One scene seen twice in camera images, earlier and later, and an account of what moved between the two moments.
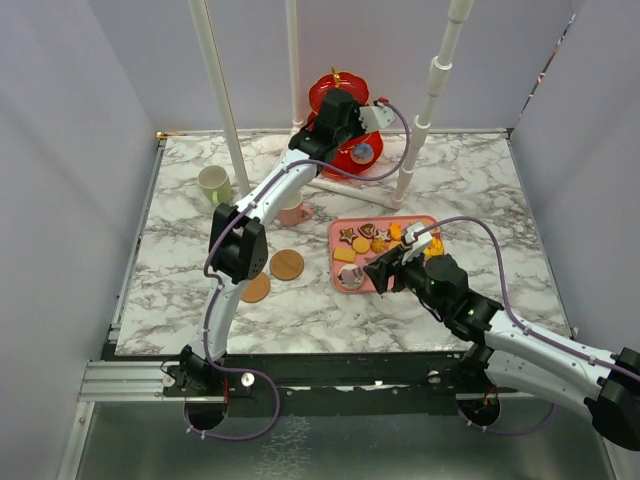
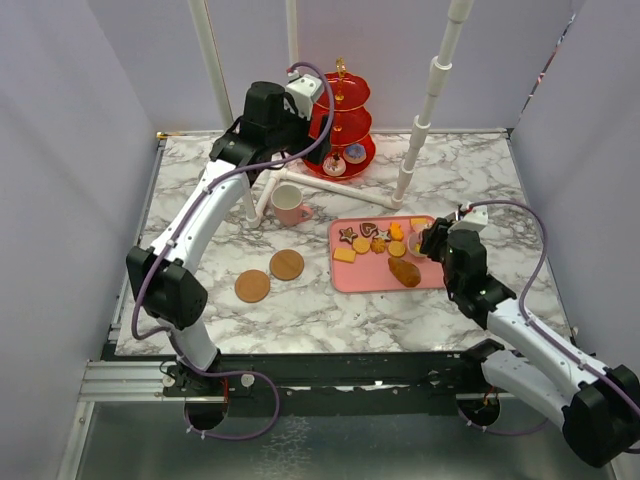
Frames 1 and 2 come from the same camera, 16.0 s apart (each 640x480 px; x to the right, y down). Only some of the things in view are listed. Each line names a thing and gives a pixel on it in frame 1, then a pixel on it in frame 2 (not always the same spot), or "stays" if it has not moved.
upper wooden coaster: [287, 264] stays
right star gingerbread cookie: [383, 235] stays
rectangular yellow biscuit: [345, 255] stays
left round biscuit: [361, 245] stays
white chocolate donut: [350, 277] to [334, 166]
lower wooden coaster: [256, 289] stays
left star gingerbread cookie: [348, 235] stays
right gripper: [382, 270] to [435, 236]
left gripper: [354, 114] to [306, 142]
